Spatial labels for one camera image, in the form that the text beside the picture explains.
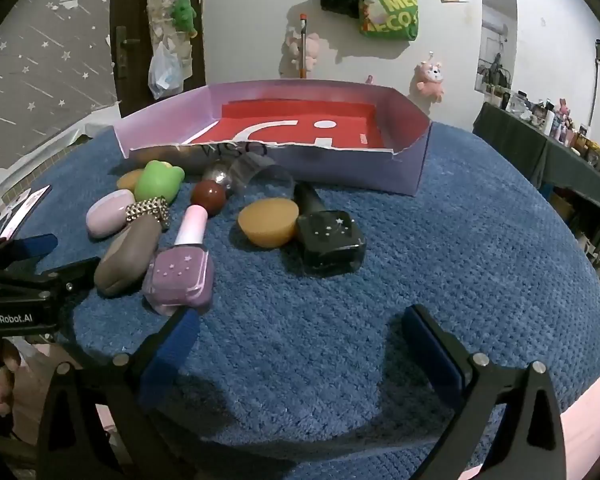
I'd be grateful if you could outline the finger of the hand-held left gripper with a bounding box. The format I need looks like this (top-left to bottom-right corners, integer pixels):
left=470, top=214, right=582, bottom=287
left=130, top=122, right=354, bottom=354
left=0, top=234, right=60, bottom=273
left=0, top=256, right=102, bottom=306

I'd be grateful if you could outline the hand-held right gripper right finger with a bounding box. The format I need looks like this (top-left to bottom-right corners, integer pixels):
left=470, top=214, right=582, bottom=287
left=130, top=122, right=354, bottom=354
left=400, top=302, right=568, bottom=480

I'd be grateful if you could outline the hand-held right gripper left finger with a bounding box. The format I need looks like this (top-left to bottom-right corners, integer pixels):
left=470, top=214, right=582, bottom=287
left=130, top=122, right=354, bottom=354
left=35, top=305, right=203, bottom=480

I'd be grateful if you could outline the brown rounded case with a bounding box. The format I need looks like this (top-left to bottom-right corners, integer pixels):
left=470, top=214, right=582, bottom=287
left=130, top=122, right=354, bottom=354
left=93, top=220, right=163, bottom=297

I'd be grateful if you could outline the pink oval case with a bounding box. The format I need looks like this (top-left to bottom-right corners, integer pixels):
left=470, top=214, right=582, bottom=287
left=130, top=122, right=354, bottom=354
left=85, top=189, right=137, bottom=240

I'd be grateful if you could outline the pink nail polish bottle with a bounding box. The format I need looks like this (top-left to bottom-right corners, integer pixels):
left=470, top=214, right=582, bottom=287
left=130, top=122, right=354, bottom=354
left=141, top=204, right=215, bottom=317

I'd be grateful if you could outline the green-handled small metal grater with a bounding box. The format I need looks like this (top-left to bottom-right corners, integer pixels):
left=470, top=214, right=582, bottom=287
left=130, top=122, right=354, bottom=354
left=125, top=198, right=172, bottom=232

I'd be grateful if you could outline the orange round lid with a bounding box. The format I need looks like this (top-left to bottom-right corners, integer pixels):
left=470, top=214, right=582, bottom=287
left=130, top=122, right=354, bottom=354
left=116, top=169, right=146, bottom=191

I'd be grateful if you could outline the green frog toy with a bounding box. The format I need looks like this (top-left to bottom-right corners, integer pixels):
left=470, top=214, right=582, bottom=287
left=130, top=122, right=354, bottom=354
left=134, top=160, right=186, bottom=206

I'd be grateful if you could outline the glitter bottle with brown ball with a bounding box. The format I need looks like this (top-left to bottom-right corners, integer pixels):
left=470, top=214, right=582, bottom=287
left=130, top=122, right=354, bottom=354
left=190, top=160, right=231, bottom=213

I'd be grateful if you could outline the thick orange round soap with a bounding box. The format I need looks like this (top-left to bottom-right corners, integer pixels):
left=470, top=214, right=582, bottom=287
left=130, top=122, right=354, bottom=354
left=237, top=198, right=300, bottom=249

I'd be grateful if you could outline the black nail polish bottle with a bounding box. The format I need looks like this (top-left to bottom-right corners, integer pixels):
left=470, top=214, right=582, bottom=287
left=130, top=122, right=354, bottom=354
left=292, top=181, right=367, bottom=277

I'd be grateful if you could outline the clear plastic cup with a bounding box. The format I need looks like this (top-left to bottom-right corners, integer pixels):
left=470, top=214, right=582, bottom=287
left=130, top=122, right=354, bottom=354
left=225, top=152, right=296, bottom=198

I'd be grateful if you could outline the purple cardboard box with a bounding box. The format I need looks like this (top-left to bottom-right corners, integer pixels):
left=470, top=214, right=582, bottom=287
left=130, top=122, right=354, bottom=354
left=112, top=79, right=433, bottom=197

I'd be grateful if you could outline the person's left hand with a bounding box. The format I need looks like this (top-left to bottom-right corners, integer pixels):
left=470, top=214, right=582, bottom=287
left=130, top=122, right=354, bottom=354
left=0, top=347, right=23, bottom=417

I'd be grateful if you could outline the smartphone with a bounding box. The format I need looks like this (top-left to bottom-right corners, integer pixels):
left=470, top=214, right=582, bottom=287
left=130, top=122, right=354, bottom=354
left=0, top=185, right=52, bottom=240

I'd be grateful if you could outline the white plastic sheet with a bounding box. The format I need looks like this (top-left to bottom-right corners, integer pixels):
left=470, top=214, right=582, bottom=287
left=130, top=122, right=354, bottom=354
left=0, top=100, right=123, bottom=196

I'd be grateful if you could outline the blue textured blanket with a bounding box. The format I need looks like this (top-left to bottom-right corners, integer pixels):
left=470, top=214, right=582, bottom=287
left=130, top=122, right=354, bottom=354
left=0, top=122, right=600, bottom=480

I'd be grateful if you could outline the pink bed sheet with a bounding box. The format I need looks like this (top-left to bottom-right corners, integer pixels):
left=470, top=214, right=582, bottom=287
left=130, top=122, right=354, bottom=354
left=555, top=340, right=600, bottom=480

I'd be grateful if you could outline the clear plastic bag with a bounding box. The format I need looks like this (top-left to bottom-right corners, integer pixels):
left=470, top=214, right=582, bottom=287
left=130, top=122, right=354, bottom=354
left=148, top=40, right=186, bottom=101

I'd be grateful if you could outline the table with dark cloth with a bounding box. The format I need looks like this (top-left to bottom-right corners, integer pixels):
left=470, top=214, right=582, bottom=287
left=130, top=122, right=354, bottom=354
left=472, top=102, right=600, bottom=221

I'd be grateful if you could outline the row of bottles and jars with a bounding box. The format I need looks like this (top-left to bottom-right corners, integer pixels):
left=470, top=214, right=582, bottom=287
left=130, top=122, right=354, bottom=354
left=485, top=85, right=600, bottom=181

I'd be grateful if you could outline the dark wooden door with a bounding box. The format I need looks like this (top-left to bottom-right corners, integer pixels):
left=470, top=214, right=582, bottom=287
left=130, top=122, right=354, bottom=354
left=109, top=0, right=207, bottom=106

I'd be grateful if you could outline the torn paper door decoration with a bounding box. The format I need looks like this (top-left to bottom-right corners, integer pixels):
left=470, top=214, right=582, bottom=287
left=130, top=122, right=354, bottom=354
left=140, top=0, right=193, bottom=61

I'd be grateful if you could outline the pink plush with white face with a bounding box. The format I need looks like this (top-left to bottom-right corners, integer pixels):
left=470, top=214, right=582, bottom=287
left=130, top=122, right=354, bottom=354
left=412, top=52, right=446, bottom=102

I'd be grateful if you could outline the green plush toy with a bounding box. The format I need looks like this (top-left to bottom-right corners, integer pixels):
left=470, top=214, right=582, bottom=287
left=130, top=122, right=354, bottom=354
left=170, top=0, right=199, bottom=37

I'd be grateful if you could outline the pink plush bear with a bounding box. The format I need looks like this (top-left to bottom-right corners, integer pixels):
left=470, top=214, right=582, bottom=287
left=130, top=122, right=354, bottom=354
left=286, top=31, right=321, bottom=72

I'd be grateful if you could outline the giant pencil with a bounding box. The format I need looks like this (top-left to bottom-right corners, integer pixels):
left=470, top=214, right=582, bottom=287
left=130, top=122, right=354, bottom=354
left=298, top=12, right=310, bottom=81

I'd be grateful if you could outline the green tote bag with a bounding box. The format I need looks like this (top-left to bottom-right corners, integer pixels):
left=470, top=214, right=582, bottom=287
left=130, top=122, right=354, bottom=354
left=358, top=0, right=421, bottom=42

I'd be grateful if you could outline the door handle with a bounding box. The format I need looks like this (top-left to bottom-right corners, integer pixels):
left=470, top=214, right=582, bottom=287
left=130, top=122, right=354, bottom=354
left=114, top=27, right=141, bottom=81

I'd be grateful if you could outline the wall mirror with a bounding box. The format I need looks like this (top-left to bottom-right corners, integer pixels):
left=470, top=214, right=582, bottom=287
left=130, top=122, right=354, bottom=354
left=475, top=0, right=518, bottom=96

